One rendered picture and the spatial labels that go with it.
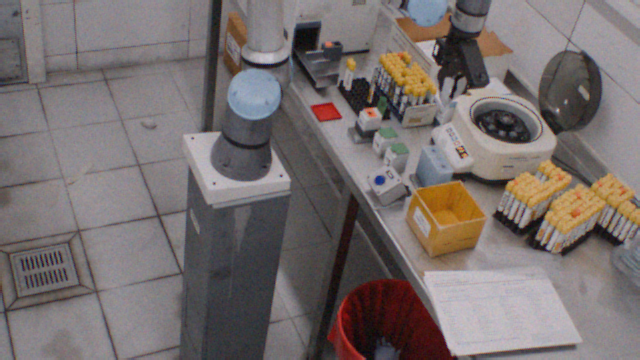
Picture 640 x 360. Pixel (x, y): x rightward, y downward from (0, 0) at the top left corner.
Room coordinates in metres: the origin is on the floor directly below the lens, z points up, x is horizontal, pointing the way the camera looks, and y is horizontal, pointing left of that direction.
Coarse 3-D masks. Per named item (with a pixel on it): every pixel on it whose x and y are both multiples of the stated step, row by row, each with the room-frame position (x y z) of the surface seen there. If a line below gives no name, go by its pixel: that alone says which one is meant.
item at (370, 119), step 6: (372, 108) 1.75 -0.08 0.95; (360, 114) 1.73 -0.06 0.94; (366, 114) 1.72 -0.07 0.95; (372, 114) 1.73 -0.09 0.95; (378, 114) 1.73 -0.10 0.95; (360, 120) 1.73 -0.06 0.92; (366, 120) 1.70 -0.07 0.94; (372, 120) 1.71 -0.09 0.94; (378, 120) 1.72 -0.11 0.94; (366, 126) 1.71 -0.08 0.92; (372, 126) 1.71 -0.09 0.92; (378, 126) 1.72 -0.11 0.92
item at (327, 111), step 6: (330, 102) 1.84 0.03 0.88; (312, 108) 1.79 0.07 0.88; (318, 108) 1.81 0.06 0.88; (324, 108) 1.81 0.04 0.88; (330, 108) 1.82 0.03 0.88; (336, 108) 1.81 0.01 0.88; (318, 114) 1.78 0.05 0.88; (324, 114) 1.78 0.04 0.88; (330, 114) 1.79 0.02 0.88; (336, 114) 1.80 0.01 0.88; (324, 120) 1.76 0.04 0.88
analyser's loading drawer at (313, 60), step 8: (296, 48) 2.02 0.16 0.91; (304, 48) 2.03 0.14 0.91; (312, 48) 2.04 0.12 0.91; (304, 56) 1.99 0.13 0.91; (312, 56) 1.97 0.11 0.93; (320, 56) 1.99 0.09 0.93; (304, 64) 1.95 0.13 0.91; (312, 64) 1.93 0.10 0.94; (320, 64) 1.94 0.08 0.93; (328, 64) 1.95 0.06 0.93; (312, 72) 1.92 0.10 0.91; (320, 72) 1.93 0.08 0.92; (328, 72) 1.93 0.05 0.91; (320, 80) 1.88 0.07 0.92; (328, 80) 1.89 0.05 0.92; (336, 80) 1.91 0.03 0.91
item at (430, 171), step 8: (424, 152) 1.59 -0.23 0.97; (432, 152) 1.59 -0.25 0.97; (424, 160) 1.58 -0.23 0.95; (432, 160) 1.56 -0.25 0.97; (440, 160) 1.56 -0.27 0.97; (424, 168) 1.57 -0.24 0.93; (432, 168) 1.54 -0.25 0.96; (440, 168) 1.53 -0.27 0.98; (448, 168) 1.54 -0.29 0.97; (416, 176) 1.59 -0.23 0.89; (424, 176) 1.56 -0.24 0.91; (432, 176) 1.53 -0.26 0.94; (440, 176) 1.52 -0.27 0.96; (448, 176) 1.53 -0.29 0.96; (416, 184) 1.56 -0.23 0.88; (424, 184) 1.55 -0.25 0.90; (432, 184) 1.52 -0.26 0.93
